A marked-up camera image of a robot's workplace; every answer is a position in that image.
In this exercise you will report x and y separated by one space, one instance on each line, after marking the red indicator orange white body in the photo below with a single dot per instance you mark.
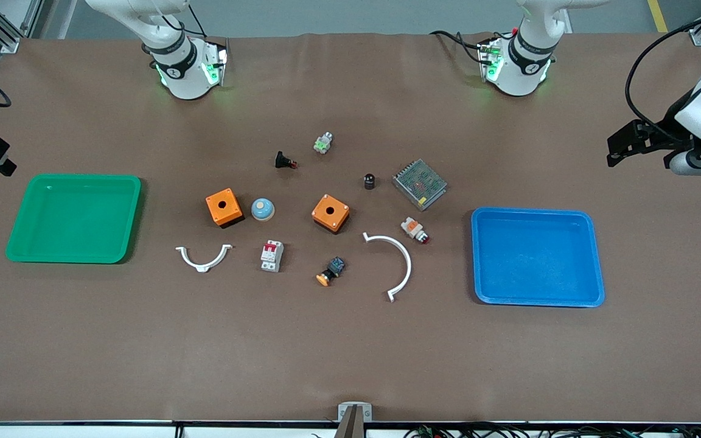
414 229

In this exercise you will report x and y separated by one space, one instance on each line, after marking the large white pipe clamp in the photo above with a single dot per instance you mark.
407 261

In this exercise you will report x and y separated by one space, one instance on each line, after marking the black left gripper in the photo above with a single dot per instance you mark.
662 137

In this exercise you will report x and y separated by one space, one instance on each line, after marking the black cylindrical capacitor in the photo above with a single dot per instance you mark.
369 181

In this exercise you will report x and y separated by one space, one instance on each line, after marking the brown table mat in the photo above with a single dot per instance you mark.
350 347

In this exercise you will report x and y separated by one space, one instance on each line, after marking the orange button enclosure box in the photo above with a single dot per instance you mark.
330 213
224 207

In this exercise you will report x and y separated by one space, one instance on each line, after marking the small white pipe clamp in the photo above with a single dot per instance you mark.
203 266

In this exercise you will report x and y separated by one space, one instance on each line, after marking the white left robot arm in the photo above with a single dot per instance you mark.
518 76

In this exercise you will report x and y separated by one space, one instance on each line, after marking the blue plastic tray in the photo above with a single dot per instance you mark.
536 258

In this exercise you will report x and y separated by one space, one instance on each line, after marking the yellow head push button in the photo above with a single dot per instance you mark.
332 269

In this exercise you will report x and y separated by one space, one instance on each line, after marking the blue dome push button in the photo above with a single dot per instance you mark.
263 209

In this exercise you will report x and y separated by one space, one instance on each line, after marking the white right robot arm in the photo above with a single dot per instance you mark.
183 79

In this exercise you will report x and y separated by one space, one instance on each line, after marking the grey metal table bracket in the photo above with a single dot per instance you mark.
355 413

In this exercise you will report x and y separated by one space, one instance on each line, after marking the metal mesh power supply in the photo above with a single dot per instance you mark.
420 184

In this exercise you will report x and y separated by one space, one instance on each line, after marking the white red circuit breaker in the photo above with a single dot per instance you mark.
271 255

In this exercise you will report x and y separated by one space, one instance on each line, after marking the green plastic tray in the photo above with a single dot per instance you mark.
73 220

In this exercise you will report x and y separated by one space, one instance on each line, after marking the white green switch module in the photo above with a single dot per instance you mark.
323 143

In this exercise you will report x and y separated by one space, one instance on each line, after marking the black red indicator light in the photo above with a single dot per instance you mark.
283 160

